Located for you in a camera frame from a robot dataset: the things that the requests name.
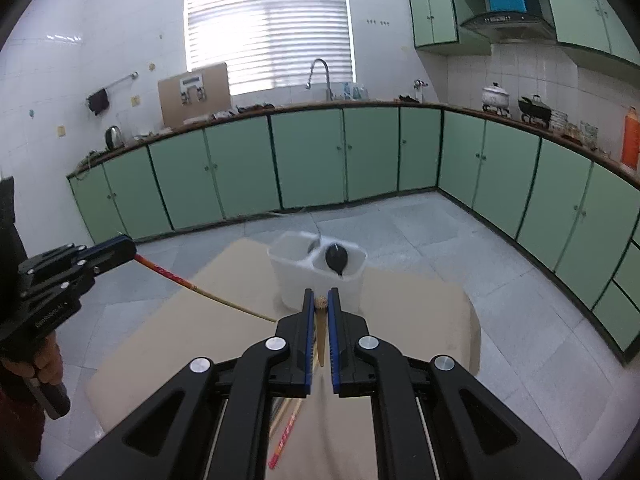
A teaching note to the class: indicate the person's left forearm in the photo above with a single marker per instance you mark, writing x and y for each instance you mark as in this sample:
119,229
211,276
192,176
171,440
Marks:
17,420

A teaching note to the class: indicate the chopsticks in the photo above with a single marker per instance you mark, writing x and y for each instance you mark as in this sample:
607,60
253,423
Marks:
285,435

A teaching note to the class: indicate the white cooking pot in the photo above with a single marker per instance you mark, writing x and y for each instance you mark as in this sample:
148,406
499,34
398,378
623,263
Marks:
495,96

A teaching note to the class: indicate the black spoon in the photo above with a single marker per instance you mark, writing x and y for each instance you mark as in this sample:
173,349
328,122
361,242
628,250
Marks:
334,257

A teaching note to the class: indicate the chrome kitchen faucet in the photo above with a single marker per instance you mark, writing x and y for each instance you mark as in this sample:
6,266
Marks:
328,82

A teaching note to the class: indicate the gas stove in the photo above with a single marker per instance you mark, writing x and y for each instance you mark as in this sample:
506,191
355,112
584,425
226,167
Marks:
515,116

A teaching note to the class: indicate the person's left hand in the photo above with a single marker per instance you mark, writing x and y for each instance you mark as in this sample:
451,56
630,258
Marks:
50,360

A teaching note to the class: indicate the steel range hood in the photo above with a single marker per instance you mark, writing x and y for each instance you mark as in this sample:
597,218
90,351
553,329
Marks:
505,25

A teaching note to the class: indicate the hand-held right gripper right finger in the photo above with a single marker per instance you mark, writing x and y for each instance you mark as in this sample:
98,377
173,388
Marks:
333,345

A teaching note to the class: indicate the patterned container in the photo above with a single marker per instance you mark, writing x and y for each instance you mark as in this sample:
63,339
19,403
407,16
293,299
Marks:
590,135

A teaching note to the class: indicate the plain wooden chopstick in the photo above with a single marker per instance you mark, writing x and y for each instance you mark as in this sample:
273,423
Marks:
280,415

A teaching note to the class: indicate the green wall cabinets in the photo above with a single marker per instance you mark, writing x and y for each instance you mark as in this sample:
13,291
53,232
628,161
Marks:
435,15

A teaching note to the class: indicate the steel electric kettle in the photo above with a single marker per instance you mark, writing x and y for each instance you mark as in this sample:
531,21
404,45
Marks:
114,137

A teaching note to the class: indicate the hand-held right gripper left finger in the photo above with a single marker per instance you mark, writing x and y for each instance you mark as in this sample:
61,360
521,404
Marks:
310,345

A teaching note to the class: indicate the dark dishcloth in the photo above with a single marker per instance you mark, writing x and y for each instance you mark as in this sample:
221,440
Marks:
255,107

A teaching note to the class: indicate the white window blind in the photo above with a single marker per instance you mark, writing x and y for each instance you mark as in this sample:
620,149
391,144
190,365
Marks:
270,30

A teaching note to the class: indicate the metal spoon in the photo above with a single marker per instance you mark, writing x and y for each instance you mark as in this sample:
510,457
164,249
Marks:
314,246

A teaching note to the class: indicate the glass jar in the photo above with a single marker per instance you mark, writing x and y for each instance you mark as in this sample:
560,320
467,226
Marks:
559,121

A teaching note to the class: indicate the chrome towel rail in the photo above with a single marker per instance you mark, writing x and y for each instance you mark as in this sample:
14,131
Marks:
122,80

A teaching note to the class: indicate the wall hook row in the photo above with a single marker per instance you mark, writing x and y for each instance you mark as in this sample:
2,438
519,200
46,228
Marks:
378,22

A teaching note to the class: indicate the light bamboo chopstick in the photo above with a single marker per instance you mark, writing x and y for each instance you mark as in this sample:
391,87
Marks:
321,330

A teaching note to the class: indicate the black wok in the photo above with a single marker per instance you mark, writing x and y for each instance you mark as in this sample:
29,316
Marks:
535,107

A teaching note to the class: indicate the cluster of small bottles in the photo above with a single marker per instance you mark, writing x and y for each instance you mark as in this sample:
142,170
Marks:
355,91

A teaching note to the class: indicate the dark purple towel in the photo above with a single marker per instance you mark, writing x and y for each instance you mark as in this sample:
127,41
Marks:
98,101

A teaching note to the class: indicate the white utensil holder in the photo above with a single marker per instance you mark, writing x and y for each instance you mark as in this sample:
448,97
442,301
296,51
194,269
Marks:
295,280

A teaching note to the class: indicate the orange thermos flask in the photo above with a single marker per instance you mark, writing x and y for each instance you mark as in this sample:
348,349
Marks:
631,140

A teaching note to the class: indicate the red and bamboo chopstick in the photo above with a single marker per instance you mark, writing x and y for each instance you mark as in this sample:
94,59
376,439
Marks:
180,280

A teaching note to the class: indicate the green base cabinet run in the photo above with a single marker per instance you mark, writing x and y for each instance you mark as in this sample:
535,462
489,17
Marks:
240,165
555,200

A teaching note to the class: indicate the small chrome tap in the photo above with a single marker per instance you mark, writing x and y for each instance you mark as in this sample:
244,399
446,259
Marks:
421,90

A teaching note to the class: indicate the brown cardboard box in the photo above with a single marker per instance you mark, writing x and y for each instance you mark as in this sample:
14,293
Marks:
170,105

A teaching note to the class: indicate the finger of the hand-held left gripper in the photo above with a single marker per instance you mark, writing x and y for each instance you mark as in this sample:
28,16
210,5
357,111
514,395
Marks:
115,244
60,270

